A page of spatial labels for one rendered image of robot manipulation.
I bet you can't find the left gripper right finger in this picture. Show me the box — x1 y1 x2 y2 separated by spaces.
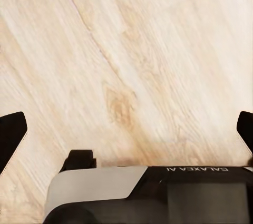
236 111 253 153

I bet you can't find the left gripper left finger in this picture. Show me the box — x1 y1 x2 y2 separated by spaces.
0 111 27 175

